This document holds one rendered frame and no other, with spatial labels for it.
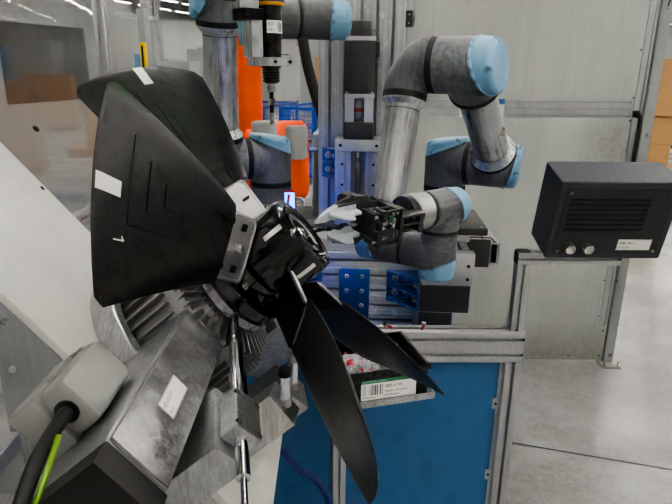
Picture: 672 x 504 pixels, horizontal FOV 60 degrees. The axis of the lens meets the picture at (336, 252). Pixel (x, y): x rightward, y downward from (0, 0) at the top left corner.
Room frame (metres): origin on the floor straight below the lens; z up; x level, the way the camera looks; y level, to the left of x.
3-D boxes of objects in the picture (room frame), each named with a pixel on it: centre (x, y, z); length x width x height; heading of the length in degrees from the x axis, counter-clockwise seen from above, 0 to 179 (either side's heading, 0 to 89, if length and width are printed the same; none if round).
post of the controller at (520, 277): (1.27, -0.43, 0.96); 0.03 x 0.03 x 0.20; 1
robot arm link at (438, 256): (1.17, -0.20, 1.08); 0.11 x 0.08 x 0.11; 63
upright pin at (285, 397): (0.78, 0.08, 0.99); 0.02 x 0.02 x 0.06
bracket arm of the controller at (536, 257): (1.27, -0.53, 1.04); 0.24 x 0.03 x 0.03; 91
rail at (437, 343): (1.26, 0.00, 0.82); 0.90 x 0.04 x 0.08; 91
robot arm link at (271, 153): (1.66, 0.20, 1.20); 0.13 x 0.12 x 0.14; 110
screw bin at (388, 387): (1.10, -0.07, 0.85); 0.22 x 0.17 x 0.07; 105
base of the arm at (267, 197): (1.66, 0.19, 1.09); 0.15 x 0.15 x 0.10
